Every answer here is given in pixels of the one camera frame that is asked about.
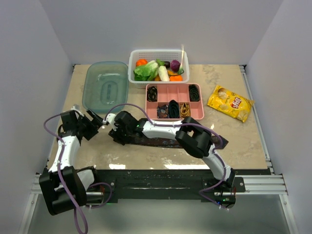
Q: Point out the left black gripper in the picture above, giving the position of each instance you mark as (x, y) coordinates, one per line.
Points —
(95, 125)

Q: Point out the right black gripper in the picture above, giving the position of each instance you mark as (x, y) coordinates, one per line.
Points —
(116, 131)

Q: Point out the dark patterned necktie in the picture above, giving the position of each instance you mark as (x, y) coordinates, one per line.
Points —
(155, 142)

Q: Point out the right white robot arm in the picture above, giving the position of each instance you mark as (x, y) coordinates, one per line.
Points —
(196, 139)

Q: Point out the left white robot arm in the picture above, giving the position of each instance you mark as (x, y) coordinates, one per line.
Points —
(63, 187)

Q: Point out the teal transparent container lid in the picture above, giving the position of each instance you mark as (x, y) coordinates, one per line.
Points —
(106, 85)

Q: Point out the rolled floral tie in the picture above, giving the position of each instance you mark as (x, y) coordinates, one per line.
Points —
(163, 111)

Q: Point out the rolled black tie left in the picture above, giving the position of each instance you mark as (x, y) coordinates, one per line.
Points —
(152, 94)

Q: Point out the rolled black tie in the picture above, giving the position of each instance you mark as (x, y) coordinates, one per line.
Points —
(152, 94)
(194, 94)

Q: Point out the pink divided organizer tray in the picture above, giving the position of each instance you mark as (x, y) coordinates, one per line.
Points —
(179, 93)

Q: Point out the rolled dark blue tie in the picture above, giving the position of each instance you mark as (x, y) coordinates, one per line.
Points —
(173, 109)

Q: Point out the green lettuce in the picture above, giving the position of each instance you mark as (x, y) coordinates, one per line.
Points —
(146, 72)

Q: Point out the rolled yellow tie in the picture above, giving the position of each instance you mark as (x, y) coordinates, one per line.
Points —
(185, 110)

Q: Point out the orange pumpkin toy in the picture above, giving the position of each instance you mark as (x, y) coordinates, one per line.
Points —
(141, 62)

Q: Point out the white daikon radish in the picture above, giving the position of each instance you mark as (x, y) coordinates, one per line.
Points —
(163, 74)

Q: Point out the dark eggplant toy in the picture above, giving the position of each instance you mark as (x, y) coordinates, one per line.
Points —
(167, 64)

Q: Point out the rolled black tie right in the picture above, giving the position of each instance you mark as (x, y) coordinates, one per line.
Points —
(194, 94)

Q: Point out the green onion stalk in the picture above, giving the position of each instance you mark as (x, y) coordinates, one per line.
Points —
(181, 71)

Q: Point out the purple onion toy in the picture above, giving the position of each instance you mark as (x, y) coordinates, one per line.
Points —
(175, 65)

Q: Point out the white plastic basket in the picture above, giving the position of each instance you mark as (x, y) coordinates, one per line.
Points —
(154, 54)

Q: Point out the yellow chips bag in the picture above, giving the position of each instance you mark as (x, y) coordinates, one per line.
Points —
(230, 103)

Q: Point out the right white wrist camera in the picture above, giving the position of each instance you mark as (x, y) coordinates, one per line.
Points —
(110, 120)

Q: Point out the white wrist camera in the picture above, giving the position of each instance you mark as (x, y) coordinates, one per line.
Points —
(76, 108)
(110, 120)

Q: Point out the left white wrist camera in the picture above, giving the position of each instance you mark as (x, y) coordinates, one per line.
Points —
(76, 108)

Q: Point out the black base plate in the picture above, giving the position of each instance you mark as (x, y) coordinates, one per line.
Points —
(161, 184)

